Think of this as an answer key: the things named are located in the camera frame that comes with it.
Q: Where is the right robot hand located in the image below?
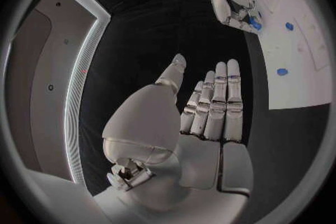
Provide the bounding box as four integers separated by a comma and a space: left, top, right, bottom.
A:
206, 0, 264, 34

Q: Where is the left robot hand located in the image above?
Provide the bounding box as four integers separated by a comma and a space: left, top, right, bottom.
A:
93, 53, 255, 224

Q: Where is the blue peg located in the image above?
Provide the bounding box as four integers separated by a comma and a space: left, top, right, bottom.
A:
248, 16, 263, 31

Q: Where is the white task board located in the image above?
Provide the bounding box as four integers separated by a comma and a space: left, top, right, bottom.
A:
250, 0, 333, 111

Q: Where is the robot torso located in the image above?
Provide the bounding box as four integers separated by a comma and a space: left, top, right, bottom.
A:
4, 0, 111, 187

